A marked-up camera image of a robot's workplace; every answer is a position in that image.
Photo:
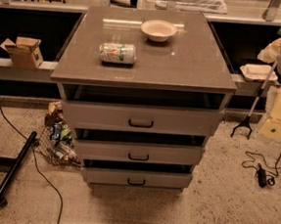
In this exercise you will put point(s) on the brown cardboard box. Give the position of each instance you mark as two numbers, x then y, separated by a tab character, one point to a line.
24	52

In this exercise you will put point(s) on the white paper bowl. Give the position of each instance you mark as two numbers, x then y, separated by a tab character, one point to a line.
158	31

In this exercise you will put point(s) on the grey drawer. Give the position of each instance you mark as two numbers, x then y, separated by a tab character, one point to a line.
131	152
134	118
136	178

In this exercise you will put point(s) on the grabber reacher stick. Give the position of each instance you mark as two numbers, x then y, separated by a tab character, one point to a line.
259	91

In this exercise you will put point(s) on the white foam takeout container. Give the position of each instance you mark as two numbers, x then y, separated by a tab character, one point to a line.
255	73

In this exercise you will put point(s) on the clear plastic tray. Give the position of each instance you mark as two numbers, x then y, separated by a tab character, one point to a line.
194	6

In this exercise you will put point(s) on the grey bottom drawer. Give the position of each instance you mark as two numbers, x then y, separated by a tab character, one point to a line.
136	178

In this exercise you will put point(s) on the black power adapter with cable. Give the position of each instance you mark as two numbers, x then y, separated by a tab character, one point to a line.
265	174

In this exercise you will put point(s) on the grey top drawer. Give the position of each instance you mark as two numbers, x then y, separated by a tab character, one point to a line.
134	118

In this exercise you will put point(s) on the green white soda can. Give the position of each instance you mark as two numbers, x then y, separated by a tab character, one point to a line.
117	53

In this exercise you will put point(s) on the wire basket with trash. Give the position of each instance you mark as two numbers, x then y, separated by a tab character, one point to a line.
55	143

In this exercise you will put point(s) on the black metal leg bar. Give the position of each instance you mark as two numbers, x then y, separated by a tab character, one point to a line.
9	177

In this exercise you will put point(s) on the grey drawer cabinet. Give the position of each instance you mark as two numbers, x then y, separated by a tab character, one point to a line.
186	71

